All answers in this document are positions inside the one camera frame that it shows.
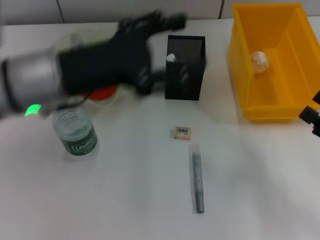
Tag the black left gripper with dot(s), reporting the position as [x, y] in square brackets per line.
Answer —
[105, 62]

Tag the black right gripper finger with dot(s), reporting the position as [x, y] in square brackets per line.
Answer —
[310, 113]
[317, 98]

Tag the mint green pen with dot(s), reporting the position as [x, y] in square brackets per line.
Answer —
[171, 58]

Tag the white paper ball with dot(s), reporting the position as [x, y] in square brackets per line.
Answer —
[260, 62]

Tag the red-orange citrus fruit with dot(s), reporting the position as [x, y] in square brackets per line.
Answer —
[102, 94]

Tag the beige eraser with barcode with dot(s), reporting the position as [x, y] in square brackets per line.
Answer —
[183, 133]

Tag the clear water bottle green label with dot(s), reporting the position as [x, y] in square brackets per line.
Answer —
[75, 140]

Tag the grey glitter pen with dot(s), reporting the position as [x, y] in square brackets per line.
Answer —
[197, 175]

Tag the black mesh pen holder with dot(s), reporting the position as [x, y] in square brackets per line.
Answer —
[185, 93]

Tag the pale green glass fruit plate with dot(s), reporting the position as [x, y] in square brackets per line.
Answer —
[82, 37]

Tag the yellow plastic bin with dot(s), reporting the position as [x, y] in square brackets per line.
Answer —
[282, 92]

